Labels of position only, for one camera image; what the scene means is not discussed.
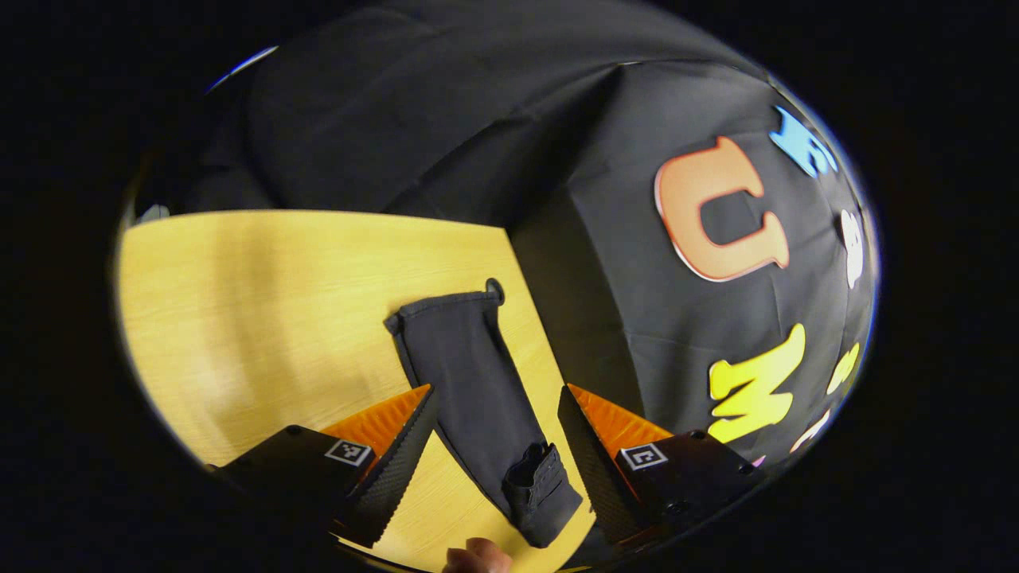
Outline black jeans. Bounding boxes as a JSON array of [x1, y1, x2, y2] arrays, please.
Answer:
[[384, 280, 586, 550]]

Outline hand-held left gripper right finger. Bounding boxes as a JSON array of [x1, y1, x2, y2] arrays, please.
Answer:
[[557, 384, 765, 554]]

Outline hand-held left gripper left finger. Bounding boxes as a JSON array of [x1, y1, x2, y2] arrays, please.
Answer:
[[207, 384, 440, 550]]

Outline black backdrop cloth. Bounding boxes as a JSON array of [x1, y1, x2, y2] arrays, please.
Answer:
[[131, 0, 880, 470]]

